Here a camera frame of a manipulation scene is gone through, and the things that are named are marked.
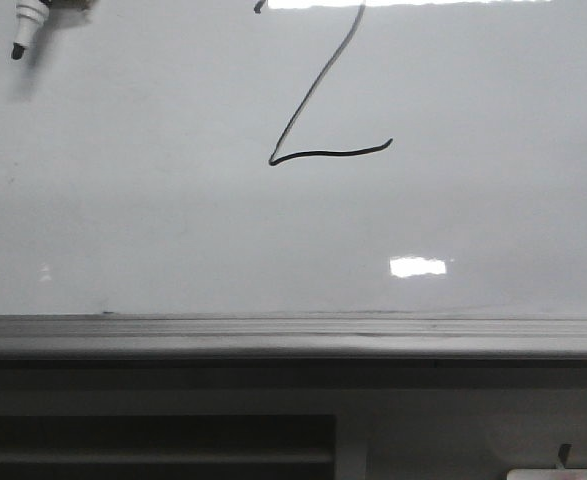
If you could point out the white dry-erase marker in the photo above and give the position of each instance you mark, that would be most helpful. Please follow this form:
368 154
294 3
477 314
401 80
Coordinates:
31 15

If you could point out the white whiteboard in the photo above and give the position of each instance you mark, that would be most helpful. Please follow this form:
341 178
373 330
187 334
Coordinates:
168 157

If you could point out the grey whiteboard marker tray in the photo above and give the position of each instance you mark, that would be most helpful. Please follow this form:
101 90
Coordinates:
355 335

